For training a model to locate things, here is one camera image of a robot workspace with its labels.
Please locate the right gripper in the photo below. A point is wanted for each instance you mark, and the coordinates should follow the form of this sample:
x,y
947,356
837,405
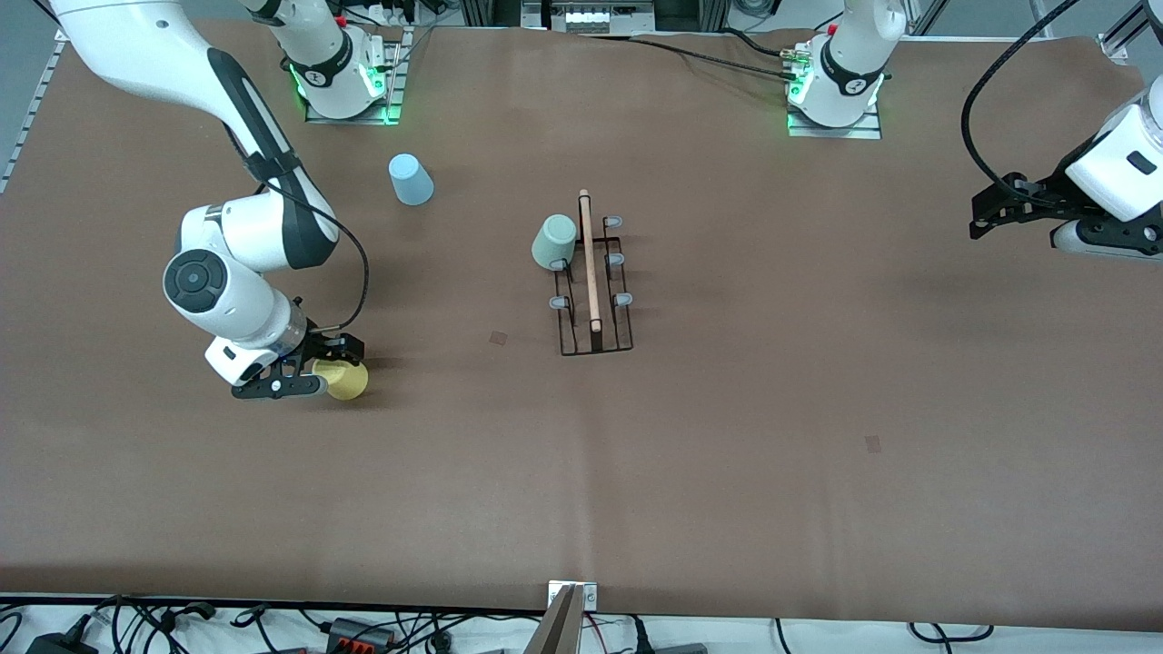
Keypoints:
x,y
320,346

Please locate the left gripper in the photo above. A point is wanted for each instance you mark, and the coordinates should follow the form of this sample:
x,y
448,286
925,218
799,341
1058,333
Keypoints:
x,y
1047,197

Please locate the yellow plastic cup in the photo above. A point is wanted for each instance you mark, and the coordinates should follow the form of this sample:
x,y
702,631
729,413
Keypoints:
x,y
350,383

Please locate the pale green plastic cup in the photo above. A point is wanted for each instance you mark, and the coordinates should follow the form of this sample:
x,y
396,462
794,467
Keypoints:
x,y
554,243

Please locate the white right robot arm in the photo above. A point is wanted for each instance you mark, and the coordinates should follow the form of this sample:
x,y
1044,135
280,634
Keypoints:
x,y
227,291

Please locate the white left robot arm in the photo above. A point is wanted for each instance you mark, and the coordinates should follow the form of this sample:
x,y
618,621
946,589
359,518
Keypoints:
x,y
854,54

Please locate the light blue plastic cup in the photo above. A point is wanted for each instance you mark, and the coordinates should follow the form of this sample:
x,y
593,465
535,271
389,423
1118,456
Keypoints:
x,y
412,180

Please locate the brown table cover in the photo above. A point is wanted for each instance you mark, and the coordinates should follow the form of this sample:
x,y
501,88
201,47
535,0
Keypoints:
x,y
581,472

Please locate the black orange connector box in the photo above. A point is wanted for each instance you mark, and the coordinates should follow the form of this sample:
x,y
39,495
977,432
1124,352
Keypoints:
x,y
350,629

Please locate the white socket strip with plugs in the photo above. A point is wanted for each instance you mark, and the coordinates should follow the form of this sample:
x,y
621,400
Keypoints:
x,y
382,14

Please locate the black power adapter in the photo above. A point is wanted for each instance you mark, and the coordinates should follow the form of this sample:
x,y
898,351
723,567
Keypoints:
x,y
59,646

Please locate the black upright plug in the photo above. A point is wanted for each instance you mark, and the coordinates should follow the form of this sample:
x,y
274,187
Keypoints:
x,y
641,640

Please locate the white power strip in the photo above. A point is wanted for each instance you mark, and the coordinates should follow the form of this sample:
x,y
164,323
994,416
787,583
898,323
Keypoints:
x,y
600,16

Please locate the flat grey box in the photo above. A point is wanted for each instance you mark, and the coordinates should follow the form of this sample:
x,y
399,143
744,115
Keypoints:
x,y
681,649

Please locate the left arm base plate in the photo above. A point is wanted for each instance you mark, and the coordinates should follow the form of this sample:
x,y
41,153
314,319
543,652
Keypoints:
x,y
863,133

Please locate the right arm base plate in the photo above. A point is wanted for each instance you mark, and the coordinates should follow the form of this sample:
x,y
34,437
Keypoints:
x,y
396,64

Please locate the small metal bracket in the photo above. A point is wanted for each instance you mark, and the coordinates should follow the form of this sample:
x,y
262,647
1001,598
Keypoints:
x,y
589,597

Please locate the grey camera pole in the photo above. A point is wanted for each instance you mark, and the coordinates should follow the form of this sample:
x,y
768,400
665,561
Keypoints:
x,y
556,631

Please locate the silver perforated edge rail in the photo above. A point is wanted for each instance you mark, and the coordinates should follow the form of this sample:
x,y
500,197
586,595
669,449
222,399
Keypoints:
x,y
34,107

